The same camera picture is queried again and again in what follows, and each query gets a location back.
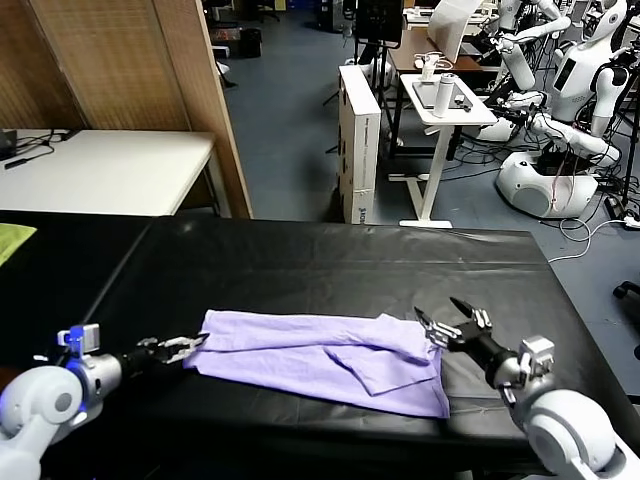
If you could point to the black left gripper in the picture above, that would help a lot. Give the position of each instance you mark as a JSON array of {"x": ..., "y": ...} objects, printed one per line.
[{"x": 140, "y": 361}]

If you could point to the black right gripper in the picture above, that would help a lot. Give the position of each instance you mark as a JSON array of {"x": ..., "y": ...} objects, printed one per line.
[{"x": 475, "y": 340}]

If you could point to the lilac t-shirt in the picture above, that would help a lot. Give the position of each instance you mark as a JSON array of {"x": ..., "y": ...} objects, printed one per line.
[{"x": 300, "y": 355}]

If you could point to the white humanoid robot raised arm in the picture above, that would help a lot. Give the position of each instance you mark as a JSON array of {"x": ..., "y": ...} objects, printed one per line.
[{"x": 520, "y": 65}]

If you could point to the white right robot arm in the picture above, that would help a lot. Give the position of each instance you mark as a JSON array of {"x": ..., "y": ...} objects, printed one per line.
[{"x": 565, "y": 435}]

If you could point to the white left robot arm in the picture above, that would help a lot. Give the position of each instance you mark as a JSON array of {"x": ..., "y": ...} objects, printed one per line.
[{"x": 40, "y": 400}]

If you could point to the large black table cover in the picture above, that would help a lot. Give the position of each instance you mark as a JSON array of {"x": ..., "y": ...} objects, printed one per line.
[{"x": 510, "y": 250}]

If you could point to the small black table cover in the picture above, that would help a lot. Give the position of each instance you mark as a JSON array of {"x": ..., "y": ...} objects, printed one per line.
[{"x": 50, "y": 280}]

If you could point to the white standing desk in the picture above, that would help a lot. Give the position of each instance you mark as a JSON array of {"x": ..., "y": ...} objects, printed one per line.
[{"x": 435, "y": 165}]

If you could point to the black chair base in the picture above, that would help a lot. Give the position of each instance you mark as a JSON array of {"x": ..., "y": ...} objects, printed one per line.
[{"x": 627, "y": 290}]

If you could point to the white table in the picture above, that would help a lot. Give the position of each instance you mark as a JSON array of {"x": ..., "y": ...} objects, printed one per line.
[{"x": 110, "y": 170}]

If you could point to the green cloth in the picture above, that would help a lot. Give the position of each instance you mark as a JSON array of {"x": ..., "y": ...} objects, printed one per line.
[{"x": 12, "y": 240}]

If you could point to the tall white cardboard box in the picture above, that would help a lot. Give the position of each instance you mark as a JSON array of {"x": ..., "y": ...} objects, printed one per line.
[{"x": 360, "y": 140}]

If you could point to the small black device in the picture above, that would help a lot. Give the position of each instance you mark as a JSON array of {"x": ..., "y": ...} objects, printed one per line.
[{"x": 462, "y": 102}]

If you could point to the white bottle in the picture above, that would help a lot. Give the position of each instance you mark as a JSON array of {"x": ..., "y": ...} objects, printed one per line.
[{"x": 442, "y": 97}]

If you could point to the grey tablet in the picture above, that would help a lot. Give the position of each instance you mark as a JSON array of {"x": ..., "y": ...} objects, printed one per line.
[{"x": 425, "y": 95}]

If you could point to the black tripod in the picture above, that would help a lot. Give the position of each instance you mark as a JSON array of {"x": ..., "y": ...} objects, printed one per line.
[{"x": 629, "y": 150}]

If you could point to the white desktop stand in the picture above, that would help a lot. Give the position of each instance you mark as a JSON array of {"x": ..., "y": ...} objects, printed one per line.
[{"x": 427, "y": 67}]

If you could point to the black box on white table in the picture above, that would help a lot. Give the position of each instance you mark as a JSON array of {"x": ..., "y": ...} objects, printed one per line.
[{"x": 7, "y": 142}]

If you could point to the white humanoid robot with base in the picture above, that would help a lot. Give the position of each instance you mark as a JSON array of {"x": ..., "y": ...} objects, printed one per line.
[{"x": 572, "y": 80}]

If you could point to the brown desk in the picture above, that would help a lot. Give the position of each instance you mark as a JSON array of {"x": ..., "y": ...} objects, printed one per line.
[{"x": 407, "y": 55}]

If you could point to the wooden partition screen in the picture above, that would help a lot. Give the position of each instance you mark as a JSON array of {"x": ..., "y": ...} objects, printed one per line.
[{"x": 125, "y": 65}]

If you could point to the white open laptop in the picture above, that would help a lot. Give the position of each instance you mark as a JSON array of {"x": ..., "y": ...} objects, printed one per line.
[{"x": 450, "y": 27}]

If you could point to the black bin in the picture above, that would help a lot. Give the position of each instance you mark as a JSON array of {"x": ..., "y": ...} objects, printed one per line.
[{"x": 250, "y": 42}]

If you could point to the black monitor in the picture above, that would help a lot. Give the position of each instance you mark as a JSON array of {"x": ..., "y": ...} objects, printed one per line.
[{"x": 377, "y": 20}]

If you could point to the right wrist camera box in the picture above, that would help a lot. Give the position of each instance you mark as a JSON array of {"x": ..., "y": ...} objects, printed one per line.
[{"x": 537, "y": 355}]

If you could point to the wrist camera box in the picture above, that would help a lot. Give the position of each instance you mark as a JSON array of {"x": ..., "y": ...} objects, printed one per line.
[
  {"x": 87, "y": 339},
  {"x": 537, "y": 355}
]

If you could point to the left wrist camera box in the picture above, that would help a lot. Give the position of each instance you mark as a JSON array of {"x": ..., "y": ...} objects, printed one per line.
[{"x": 87, "y": 339}]

